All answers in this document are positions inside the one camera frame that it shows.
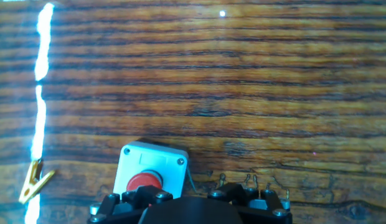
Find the wood grain board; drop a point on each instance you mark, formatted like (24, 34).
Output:
(242, 77)

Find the yellow clothespin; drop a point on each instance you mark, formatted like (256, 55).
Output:
(32, 183)

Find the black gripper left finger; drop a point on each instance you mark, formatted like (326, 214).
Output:
(118, 208)

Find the grey box red mushroom button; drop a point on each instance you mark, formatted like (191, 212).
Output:
(149, 158)

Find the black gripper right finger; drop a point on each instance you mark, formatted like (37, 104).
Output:
(264, 211)

